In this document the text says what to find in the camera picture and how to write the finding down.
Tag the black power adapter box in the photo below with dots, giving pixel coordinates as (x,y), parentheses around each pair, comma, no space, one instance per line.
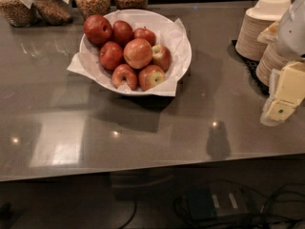
(216,202)

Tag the red-yellow apple front right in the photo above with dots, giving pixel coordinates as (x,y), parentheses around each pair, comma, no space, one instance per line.
(150,77)

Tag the dark red apple back left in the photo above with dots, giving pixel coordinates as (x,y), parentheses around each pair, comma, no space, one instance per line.
(98,29)

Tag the dark red apple back middle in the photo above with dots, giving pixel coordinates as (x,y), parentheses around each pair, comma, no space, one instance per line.
(122,33)

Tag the white bowl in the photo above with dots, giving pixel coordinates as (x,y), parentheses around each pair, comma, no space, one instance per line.
(182,53)

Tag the stack of paper bowls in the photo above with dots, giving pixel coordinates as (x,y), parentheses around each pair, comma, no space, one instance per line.
(256,20)
(270,60)

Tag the back stack of paper bowls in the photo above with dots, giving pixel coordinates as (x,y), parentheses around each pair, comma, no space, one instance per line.
(256,20)

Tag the red apple back right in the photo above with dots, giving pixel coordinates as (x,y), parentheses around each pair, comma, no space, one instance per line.
(145,34)

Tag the front stack of paper bowls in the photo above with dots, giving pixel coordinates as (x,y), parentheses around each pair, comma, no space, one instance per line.
(270,60)

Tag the red apple middle left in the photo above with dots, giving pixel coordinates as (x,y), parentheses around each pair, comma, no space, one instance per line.
(110,55)

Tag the white paper liner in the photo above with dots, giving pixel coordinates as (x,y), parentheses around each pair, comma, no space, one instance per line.
(171,35)

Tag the dark red apple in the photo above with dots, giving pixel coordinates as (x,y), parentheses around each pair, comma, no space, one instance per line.
(122,33)
(98,29)

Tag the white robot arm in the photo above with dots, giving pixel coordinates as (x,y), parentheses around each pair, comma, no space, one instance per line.
(288,34)

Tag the glass jar far left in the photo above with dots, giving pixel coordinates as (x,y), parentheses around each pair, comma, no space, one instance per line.
(17,16)

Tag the red-yellow apple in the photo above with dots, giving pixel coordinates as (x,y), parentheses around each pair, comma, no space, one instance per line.
(161,56)
(150,77)

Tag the red apple front left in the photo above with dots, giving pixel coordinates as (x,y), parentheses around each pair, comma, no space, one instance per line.
(124,74)

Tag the black mat under bowls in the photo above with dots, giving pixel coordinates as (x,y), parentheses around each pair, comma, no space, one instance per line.
(259,87)

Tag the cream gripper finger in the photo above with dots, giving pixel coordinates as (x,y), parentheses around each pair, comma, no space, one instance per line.
(272,111)
(291,87)

